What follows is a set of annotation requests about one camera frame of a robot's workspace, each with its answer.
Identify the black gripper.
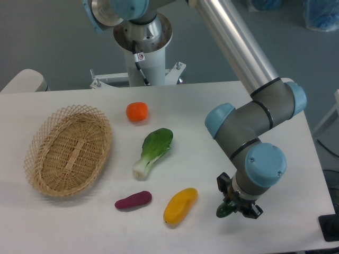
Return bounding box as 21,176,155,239
217,172,263,219

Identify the dark green cucumber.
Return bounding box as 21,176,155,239
216,201,237,218

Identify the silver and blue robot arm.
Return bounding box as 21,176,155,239
82,1,307,219

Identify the oval wicker basket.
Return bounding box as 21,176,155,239
24,105,112,197

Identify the yellow mango toy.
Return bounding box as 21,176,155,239
163,188,198,225

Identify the black device at table edge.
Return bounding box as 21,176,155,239
318,214,338,242

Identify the purple sweet potato toy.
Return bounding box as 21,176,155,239
114,190,153,210

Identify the green bok choy toy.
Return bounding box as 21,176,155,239
132,128,174,180

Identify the blue plastic bag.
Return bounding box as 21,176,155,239
303,0,338,32

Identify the white chair back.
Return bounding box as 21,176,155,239
1,69,50,94

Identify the white furniture frame right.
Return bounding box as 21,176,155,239
312,89,338,137

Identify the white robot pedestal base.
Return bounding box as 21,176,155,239
90,13,186,89

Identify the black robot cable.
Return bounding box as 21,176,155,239
131,40,151,86

